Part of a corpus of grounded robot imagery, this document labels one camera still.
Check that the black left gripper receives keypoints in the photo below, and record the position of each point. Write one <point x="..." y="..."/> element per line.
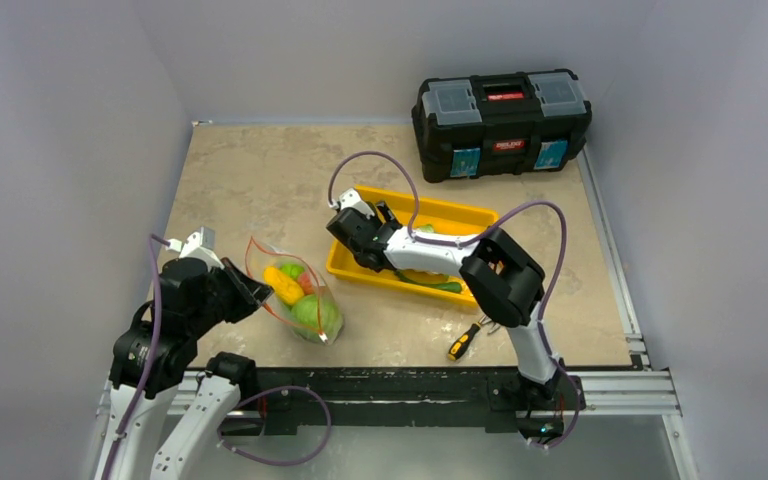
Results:
<point x="249" y="293"/>

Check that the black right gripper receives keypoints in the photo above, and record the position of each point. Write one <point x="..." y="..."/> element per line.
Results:
<point x="349" y="235"/>

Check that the yellow banana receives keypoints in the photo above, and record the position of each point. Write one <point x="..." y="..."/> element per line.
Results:
<point x="287" y="289"/>

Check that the clear orange zip bag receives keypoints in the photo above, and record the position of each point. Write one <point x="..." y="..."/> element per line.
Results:
<point x="260" y="255"/>

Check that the small green ball vegetable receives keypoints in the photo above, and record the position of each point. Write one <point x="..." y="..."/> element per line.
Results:
<point x="292" y="270"/>

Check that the red peach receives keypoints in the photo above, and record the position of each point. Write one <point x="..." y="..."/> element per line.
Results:
<point x="307" y="283"/>

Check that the green cabbage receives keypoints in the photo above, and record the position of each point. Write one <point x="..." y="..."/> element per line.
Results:
<point x="314" y="315"/>

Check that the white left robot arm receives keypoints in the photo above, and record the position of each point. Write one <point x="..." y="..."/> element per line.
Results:
<point x="190" y="297"/>

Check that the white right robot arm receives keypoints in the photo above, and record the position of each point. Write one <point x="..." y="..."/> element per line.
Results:
<point x="505" y="281"/>

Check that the yellow plastic tray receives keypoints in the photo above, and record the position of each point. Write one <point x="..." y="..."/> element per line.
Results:
<point x="446" y="218"/>

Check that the green cucumber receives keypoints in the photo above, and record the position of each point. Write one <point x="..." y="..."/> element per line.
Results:
<point x="446" y="286"/>

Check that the black plastic toolbox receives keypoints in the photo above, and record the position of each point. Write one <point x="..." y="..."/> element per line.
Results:
<point x="485" y="125"/>

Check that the yellow black screwdriver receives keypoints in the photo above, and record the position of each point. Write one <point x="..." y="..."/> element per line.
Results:
<point x="459" y="347"/>

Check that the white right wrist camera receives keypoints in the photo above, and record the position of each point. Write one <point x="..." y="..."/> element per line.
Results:
<point x="351" y="199"/>

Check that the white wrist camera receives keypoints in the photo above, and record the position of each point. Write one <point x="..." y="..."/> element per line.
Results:
<point x="199" y="244"/>
<point x="351" y="199"/>

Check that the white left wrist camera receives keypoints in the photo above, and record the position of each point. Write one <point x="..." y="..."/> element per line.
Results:
<point x="199" y="244"/>

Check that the black metal base frame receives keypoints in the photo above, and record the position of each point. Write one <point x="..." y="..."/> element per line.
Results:
<point x="489" y="398"/>

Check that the orange handled pliers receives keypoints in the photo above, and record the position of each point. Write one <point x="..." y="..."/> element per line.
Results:
<point x="488" y="325"/>

